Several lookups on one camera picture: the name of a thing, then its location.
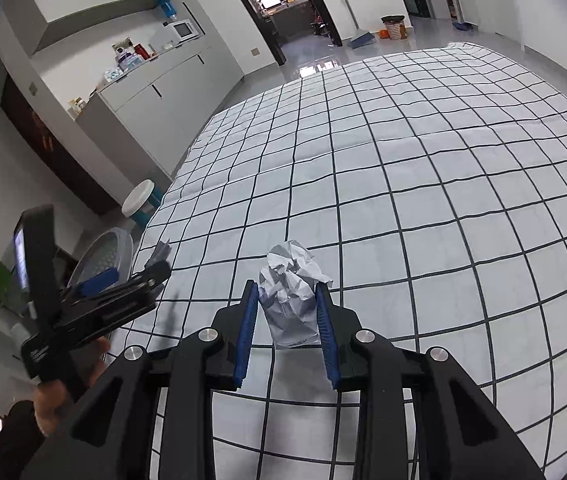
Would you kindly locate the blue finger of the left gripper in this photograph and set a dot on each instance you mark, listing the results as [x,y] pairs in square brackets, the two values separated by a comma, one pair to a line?
[98,283]

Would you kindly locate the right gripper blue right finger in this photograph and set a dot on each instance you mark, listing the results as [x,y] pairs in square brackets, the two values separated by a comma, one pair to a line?
[459,432]

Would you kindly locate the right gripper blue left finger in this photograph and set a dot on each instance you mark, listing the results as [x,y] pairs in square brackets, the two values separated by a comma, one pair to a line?
[109,433]

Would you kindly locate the trash bin with black bag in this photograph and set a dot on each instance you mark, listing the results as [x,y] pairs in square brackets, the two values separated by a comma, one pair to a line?
[395,25]

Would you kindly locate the person left hand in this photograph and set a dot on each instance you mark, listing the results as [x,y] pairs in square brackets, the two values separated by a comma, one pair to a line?
[52,399]

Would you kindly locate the grey perforated laundry basket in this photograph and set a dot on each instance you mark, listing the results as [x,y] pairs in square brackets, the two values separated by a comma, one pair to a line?
[112,249]

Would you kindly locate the grey cloth rag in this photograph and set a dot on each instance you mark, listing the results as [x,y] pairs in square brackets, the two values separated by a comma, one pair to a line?
[161,253]

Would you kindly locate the white stool with teal legs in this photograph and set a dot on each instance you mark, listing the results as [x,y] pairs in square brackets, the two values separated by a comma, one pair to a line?
[144,194]

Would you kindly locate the dark brown door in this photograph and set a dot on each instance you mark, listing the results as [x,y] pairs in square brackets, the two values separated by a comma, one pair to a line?
[52,152]

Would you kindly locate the grey white cabinet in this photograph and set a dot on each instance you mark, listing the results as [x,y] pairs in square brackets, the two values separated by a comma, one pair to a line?
[145,122]

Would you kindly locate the checkered white tablecloth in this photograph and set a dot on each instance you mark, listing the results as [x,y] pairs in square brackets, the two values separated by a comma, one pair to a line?
[430,186]

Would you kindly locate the white microwave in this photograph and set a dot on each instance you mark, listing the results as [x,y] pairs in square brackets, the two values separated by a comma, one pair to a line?
[173,34]

